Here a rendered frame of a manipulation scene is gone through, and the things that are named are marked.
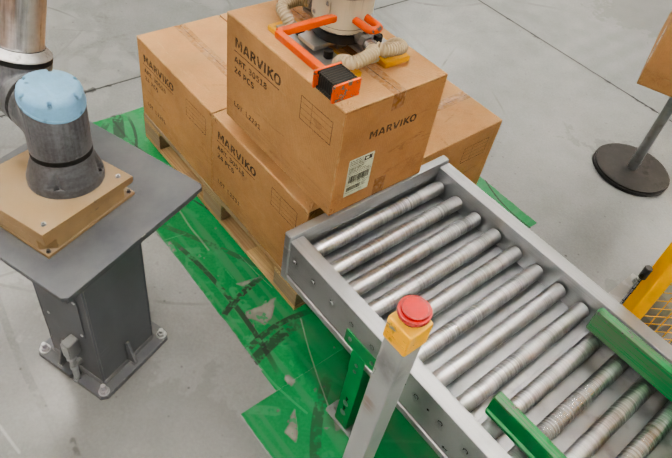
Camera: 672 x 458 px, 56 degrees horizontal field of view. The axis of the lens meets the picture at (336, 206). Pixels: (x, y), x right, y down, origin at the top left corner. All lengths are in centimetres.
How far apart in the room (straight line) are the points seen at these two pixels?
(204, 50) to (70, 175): 121
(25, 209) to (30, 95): 29
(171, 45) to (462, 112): 123
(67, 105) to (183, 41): 128
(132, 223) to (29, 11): 56
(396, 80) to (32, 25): 96
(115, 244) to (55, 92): 40
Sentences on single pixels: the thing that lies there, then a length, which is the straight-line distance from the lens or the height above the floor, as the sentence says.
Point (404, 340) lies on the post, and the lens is 128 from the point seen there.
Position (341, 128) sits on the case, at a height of 95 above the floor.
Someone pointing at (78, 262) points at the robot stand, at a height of 75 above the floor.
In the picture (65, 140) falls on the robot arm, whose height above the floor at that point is 98.
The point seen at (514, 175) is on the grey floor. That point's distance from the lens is 332.
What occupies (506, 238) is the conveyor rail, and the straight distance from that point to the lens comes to 218.
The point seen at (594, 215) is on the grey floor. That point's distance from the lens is 331.
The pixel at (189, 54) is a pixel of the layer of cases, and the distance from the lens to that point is 273.
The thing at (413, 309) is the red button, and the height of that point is 104.
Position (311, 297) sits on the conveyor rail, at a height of 45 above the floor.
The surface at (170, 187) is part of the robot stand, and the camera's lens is 183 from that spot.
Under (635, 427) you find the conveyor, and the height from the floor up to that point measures 49.
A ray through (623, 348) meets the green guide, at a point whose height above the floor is 59.
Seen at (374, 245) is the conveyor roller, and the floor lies 55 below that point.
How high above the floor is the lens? 203
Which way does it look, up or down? 45 degrees down
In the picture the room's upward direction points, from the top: 11 degrees clockwise
